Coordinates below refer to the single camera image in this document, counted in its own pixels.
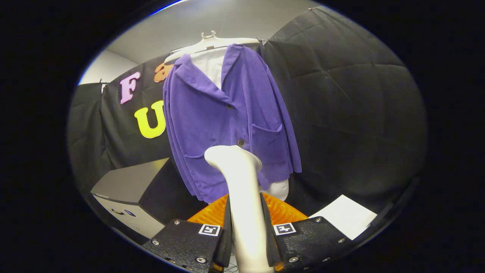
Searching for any white garment steamer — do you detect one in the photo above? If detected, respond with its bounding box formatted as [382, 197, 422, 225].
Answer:
[204, 145, 275, 273]

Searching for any white paper sheet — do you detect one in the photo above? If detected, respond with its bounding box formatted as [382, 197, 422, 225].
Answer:
[309, 195, 378, 240]

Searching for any white clothes hanger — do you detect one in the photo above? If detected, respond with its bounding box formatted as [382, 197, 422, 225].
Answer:
[164, 30, 262, 65]

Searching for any white shirt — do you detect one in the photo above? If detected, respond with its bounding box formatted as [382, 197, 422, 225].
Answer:
[189, 49, 289, 201]

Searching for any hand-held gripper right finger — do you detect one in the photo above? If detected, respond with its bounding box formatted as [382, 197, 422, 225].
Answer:
[260, 193, 358, 273]

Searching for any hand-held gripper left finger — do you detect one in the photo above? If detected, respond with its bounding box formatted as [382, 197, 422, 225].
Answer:
[142, 194, 232, 273]

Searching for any purple jacket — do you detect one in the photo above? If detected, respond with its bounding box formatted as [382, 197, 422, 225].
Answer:
[163, 44, 302, 204]

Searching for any grey cabinet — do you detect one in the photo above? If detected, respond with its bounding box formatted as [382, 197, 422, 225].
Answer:
[90, 158, 207, 240]

